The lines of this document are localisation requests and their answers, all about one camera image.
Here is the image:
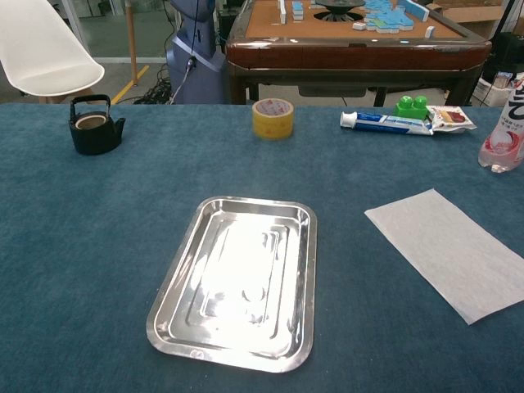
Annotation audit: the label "white translucent paper sheet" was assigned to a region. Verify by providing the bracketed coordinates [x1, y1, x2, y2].
[364, 187, 524, 326]

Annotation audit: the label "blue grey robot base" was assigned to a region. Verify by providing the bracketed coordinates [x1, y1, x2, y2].
[165, 0, 227, 105]

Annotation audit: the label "stainless steel tray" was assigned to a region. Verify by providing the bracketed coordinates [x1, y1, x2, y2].
[146, 195, 318, 374]

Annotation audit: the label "yellow tape roll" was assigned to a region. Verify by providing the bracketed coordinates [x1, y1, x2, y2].
[251, 98, 296, 142]

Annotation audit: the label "blue white toothpaste tube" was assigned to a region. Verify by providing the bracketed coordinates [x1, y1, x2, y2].
[339, 111, 435, 137]

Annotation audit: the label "brown mahjong table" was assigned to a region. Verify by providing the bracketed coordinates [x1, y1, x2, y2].
[224, 0, 493, 107]

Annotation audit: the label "green building block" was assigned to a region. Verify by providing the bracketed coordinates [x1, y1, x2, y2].
[392, 95, 429, 120]

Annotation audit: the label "black cast iron teapot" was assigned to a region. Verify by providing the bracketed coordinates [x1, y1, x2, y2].
[68, 94, 127, 156]

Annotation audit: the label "blue carpet table cover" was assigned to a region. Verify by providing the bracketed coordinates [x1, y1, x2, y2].
[0, 102, 524, 393]

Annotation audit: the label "black mahjong table centre dome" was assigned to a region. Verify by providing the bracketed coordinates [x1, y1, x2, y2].
[314, 0, 367, 21]

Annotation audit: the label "red white snack packet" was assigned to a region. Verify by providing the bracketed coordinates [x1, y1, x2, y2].
[425, 105, 478, 133]

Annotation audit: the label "clear bottle pink label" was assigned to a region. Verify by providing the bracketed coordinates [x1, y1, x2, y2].
[477, 73, 524, 174]

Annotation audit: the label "white shell chair wooden legs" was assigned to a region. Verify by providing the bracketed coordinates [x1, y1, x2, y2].
[0, 0, 106, 104]

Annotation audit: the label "cardboard box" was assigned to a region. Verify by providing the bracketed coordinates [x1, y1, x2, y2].
[433, 0, 508, 36]

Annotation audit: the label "tangled black floor cables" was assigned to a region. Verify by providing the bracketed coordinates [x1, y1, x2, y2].
[133, 61, 173, 105]

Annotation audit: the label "wooden post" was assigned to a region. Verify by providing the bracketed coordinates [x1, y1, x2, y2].
[124, 0, 139, 86]

